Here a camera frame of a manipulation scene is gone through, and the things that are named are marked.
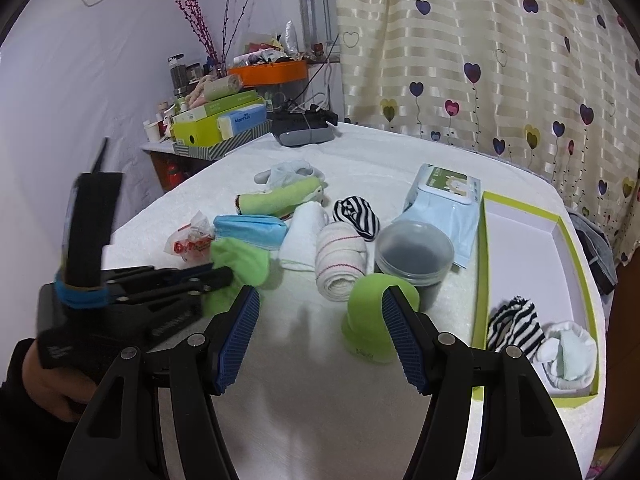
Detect orange tray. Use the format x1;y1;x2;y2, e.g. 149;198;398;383
229;60;308;87

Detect grey black controller device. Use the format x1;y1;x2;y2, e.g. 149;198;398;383
268;108;338;148

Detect beige rolled cloth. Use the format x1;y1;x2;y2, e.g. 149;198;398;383
186;74;243;110

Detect white rolled towel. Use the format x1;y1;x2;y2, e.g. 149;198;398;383
279;202;329;272

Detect grey blue clothes pile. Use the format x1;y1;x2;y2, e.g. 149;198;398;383
568;211;618;296

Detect purple flower branches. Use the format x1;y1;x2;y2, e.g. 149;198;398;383
172;0;254;77

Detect clear round plastic container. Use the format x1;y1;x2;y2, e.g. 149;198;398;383
374;220;454;287

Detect cream heart-patterned curtain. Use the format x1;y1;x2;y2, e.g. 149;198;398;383
335;0;639;263

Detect striped base box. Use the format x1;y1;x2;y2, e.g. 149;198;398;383
172;119;272;162

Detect black white striped sock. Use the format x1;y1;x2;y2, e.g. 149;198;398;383
332;195;381;242
486;296;546;360

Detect bright green sock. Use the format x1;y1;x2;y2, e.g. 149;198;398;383
202;237;270;318

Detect grey white sock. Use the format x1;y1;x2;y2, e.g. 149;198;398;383
254;159;326;190

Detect red white snack packet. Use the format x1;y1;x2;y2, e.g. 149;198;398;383
164;211;215;266

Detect dark plastic bottle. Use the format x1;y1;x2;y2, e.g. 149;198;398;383
167;53;189;98

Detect blue white box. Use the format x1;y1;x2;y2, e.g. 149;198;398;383
217;103;267;140

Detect white green-rimmed cardboard box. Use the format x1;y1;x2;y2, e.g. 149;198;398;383
470;190;604;411

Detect left hand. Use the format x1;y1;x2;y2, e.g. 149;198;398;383
22;341;98;422

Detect white light blue sock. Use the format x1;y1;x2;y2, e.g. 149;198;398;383
535;321;598;391

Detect blue tissue pack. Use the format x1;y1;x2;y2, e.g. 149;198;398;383
213;214;288;250

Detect light blue wet wipes pack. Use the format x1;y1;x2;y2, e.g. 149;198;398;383
396;164;482;268

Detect white red-striped rolled cloth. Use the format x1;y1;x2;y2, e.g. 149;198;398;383
314;222;368;302

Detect green yellow box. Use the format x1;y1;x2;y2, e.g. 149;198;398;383
171;90;264;148

